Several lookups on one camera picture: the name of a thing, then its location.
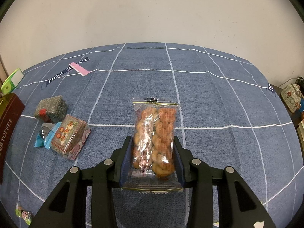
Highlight small green snack packet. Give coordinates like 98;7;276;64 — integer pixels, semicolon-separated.
15;202;32;225

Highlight brown cake pink packet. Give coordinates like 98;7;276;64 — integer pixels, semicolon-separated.
51;114;91;160

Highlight blue candy wrapper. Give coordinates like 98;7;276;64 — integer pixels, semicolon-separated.
34;122;61;150

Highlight clear bag twisted snacks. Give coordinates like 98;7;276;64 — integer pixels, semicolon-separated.
122;98;182;194

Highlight grey sesame block packet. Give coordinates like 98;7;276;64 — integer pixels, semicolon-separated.
33;95;68;124

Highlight blue checked tablecloth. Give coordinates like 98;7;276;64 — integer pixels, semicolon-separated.
1;43;303;227

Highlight red gold toffee tin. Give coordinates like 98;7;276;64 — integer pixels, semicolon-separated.
0;93;25;184

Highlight floral box on shelf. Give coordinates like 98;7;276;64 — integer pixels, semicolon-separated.
280;84;303;113

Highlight green tissue pack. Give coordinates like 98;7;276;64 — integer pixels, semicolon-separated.
1;68;24;95

